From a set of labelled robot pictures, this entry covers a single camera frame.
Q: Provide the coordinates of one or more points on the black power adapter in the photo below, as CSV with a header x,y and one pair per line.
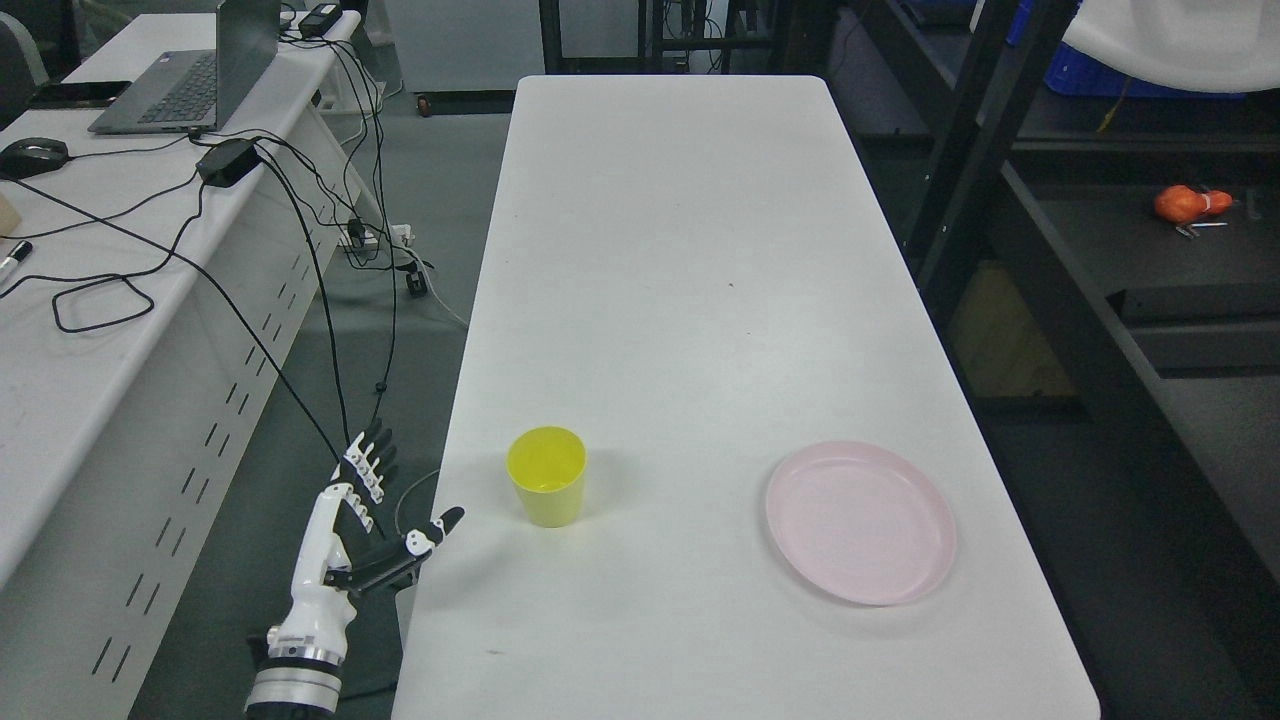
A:
x,y
229,161
317,22

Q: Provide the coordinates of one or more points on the black smartphone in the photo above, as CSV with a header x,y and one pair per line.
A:
x,y
77,95

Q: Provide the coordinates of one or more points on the grey laptop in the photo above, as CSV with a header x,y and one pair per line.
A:
x,y
199,89

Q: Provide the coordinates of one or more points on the orange toy object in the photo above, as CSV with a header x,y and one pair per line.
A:
x,y
1181,205

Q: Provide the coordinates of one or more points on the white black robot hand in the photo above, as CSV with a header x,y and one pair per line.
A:
x,y
351,546

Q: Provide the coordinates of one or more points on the white folding table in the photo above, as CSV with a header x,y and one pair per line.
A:
x,y
693,274

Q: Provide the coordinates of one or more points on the pink plastic plate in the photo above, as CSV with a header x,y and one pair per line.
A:
x,y
861,523

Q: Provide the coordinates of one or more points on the yellow plastic cup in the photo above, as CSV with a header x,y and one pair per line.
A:
x,y
546,466

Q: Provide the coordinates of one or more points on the black metal shelf rack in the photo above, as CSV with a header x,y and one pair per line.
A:
x,y
1123,368

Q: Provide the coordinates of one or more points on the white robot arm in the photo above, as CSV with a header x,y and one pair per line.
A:
x,y
297,677

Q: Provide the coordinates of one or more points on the white power strip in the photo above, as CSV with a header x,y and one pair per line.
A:
x,y
398,235

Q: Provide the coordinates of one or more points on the black computer mouse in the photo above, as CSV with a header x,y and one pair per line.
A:
x,y
33,156

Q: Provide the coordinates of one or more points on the white side desk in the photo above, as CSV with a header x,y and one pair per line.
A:
x,y
140,341

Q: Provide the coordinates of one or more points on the black marker pen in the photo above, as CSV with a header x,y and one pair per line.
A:
x,y
15,257

